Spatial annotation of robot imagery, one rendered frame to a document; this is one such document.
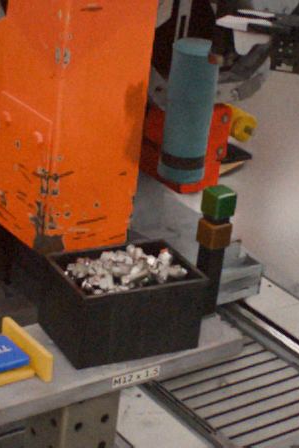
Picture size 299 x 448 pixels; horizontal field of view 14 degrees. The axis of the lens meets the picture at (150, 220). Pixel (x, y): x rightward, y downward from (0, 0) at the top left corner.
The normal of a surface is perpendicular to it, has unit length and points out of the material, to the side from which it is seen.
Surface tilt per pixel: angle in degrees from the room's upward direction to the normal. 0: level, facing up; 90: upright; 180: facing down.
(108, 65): 90
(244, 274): 90
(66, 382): 0
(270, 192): 0
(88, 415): 90
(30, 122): 90
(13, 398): 0
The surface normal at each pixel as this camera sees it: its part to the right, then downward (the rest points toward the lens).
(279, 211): 0.11, -0.90
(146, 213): 0.59, 0.40
